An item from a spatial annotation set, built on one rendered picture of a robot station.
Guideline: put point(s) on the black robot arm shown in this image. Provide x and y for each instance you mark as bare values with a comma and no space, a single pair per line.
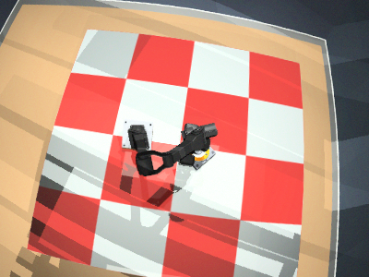
195,139

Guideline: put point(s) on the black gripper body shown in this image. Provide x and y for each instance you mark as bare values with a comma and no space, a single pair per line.
188,159

